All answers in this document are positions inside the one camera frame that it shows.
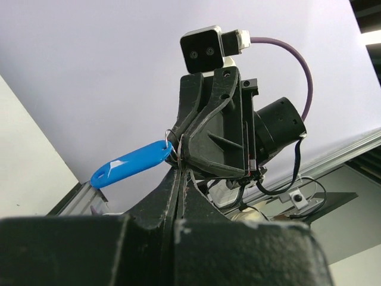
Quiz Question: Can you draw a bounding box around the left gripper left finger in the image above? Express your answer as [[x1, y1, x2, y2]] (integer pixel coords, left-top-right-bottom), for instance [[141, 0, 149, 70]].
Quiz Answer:
[[1, 169, 181, 285]]

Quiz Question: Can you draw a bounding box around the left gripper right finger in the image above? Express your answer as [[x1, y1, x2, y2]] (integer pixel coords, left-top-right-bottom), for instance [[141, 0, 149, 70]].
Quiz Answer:
[[175, 170, 333, 285]]

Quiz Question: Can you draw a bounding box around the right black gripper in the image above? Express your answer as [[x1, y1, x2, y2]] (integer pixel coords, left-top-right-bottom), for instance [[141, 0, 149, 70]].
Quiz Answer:
[[172, 66, 267, 181]]

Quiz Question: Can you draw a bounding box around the blue key tag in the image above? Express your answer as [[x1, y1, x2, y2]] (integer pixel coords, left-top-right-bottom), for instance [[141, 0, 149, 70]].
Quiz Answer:
[[89, 140, 173, 188]]

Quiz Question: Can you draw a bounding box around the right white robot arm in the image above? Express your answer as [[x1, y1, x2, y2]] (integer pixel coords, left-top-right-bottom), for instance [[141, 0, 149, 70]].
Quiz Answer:
[[165, 67, 306, 179]]

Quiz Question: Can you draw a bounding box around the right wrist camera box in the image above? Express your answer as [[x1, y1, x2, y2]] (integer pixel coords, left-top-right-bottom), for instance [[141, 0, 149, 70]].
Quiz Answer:
[[180, 25, 251, 74]]

